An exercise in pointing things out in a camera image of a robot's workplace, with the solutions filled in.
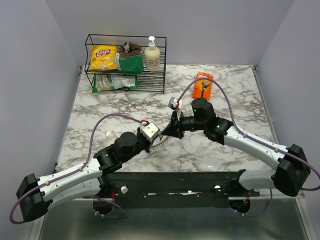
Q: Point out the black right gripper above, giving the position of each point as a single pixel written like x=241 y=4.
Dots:
x=174 y=128

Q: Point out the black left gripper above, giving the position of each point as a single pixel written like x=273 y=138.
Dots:
x=149 y=143

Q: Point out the silver disc keyring holder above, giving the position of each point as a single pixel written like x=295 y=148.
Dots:
x=160 y=142

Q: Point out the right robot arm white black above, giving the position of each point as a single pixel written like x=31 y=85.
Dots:
x=288 y=170

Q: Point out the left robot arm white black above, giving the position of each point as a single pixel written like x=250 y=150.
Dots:
x=36 y=194

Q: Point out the orange razor box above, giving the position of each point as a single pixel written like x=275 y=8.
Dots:
x=203 y=86

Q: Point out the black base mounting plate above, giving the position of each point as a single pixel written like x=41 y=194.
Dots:
x=133 y=190

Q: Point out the green white snack bag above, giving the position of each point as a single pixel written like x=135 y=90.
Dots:
x=113 y=82

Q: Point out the cream soap pump bottle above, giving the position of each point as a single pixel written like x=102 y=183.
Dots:
x=152 y=55

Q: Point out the green brown snack bag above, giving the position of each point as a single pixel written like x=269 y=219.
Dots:
x=129 y=58

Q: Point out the yellow Lays chips bag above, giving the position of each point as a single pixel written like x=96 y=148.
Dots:
x=103 y=58

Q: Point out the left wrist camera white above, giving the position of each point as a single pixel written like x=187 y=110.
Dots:
x=150 y=131

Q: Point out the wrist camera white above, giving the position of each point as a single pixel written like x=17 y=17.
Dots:
x=177 y=109
x=150 y=131

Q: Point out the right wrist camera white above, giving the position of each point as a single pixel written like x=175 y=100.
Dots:
x=177 y=109

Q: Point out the black wire shelf rack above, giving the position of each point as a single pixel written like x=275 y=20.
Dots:
x=146 y=81

